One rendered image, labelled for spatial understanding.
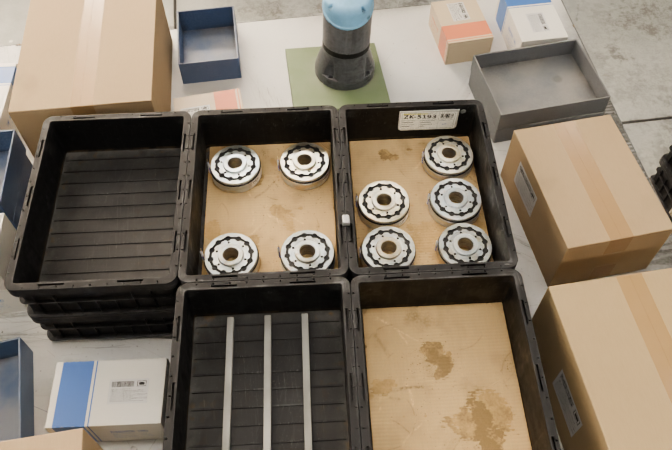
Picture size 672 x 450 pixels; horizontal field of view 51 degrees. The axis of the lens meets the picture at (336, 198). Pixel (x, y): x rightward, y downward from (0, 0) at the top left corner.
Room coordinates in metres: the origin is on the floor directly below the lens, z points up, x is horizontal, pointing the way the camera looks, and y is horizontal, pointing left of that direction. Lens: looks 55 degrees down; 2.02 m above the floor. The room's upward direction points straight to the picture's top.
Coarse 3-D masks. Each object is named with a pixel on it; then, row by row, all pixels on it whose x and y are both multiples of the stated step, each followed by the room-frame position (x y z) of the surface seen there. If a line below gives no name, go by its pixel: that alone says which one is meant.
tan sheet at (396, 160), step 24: (360, 144) 0.97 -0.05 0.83; (384, 144) 0.97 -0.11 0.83; (408, 144) 0.97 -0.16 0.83; (360, 168) 0.91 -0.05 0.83; (384, 168) 0.91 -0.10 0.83; (408, 168) 0.90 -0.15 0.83; (360, 192) 0.84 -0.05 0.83; (408, 192) 0.84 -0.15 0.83; (408, 216) 0.78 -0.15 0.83; (480, 216) 0.78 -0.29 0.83; (360, 240) 0.73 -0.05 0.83; (432, 240) 0.73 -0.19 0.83; (360, 264) 0.67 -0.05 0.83
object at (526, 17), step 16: (512, 0) 1.49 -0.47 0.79; (528, 0) 1.48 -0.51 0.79; (544, 0) 1.48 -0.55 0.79; (496, 16) 1.51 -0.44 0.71; (512, 16) 1.42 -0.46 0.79; (528, 16) 1.42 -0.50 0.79; (544, 16) 1.42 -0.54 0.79; (512, 32) 1.39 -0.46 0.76; (528, 32) 1.36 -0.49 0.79; (544, 32) 1.36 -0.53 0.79; (560, 32) 1.36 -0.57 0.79; (512, 48) 1.37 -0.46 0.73
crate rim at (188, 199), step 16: (208, 112) 0.98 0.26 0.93; (224, 112) 0.98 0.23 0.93; (240, 112) 0.98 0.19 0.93; (256, 112) 0.97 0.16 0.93; (272, 112) 0.98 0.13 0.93; (288, 112) 0.98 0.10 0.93; (304, 112) 0.98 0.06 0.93; (320, 112) 0.98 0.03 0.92; (336, 112) 0.97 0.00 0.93; (192, 128) 0.93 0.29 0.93; (336, 128) 0.93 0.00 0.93; (192, 144) 0.89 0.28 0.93; (336, 144) 0.90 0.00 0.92; (192, 160) 0.85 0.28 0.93; (336, 160) 0.85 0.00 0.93; (192, 176) 0.81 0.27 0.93; (336, 176) 0.81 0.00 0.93; (192, 192) 0.78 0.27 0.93; (336, 192) 0.77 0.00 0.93; (256, 272) 0.60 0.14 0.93; (272, 272) 0.60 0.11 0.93; (288, 272) 0.60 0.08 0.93; (304, 272) 0.60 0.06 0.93; (320, 272) 0.60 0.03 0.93; (336, 272) 0.60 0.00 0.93
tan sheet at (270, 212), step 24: (288, 144) 0.97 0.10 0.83; (264, 168) 0.91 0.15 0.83; (216, 192) 0.85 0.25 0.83; (264, 192) 0.85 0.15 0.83; (288, 192) 0.84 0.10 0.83; (312, 192) 0.84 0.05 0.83; (216, 216) 0.79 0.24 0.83; (240, 216) 0.79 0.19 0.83; (264, 216) 0.79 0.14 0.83; (288, 216) 0.79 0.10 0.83; (312, 216) 0.79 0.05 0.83; (264, 240) 0.73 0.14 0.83; (264, 264) 0.68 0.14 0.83; (336, 264) 0.67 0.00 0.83
